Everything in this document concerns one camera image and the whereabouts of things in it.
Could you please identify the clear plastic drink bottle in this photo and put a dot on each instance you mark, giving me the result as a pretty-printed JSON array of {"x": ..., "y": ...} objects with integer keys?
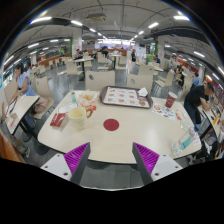
[{"x": 184, "y": 141}]

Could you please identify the red paper cup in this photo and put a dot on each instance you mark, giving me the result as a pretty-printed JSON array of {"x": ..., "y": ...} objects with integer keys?
[{"x": 171, "y": 99}]

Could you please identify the person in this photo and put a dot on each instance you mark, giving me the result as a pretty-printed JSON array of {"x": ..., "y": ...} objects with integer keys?
[
  {"x": 22, "y": 86},
  {"x": 197, "y": 100},
  {"x": 106, "y": 55},
  {"x": 180, "y": 76}
]

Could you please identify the flat round red coaster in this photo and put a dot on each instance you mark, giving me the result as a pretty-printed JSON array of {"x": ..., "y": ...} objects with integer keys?
[{"x": 111, "y": 124}]

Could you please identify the food wrapper with snack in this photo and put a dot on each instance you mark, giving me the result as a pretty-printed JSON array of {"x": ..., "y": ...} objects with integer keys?
[{"x": 86, "y": 97}]

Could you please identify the group of ceiling lights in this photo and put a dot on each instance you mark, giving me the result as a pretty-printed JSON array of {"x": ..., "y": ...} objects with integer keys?
[{"x": 100, "y": 30}]

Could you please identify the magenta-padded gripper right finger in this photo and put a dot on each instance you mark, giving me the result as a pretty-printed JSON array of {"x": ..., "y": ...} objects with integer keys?
[{"x": 150, "y": 162}]

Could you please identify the beige chair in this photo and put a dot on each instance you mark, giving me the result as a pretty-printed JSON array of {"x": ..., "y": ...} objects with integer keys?
[
  {"x": 99, "y": 80},
  {"x": 42, "y": 95},
  {"x": 139, "y": 81}
]

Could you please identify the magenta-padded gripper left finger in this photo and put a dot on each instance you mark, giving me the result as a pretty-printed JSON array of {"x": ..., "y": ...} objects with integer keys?
[{"x": 74, "y": 160}]

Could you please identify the cream ceramic mug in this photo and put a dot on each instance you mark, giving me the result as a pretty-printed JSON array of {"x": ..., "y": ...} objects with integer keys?
[{"x": 78, "y": 117}]

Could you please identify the beige dining table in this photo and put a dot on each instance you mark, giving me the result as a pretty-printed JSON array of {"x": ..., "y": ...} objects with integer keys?
[{"x": 18, "y": 111}]

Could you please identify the group of beige chairs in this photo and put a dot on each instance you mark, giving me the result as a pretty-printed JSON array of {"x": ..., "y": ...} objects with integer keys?
[{"x": 100, "y": 65}]

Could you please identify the red packet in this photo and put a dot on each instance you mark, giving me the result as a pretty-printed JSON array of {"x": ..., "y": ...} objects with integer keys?
[{"x": 58, "y": 119}]

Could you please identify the white paper receipt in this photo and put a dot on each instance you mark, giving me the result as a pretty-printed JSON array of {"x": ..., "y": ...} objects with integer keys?
[{"x": 66, "y": 108}]

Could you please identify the small clear bottle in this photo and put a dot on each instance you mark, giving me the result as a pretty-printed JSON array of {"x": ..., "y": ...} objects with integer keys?
[{"x": 73, "y": 97}]

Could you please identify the dark brown food tray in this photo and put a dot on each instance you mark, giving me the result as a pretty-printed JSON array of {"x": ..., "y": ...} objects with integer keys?
[{"x": 125, "y": 97}]

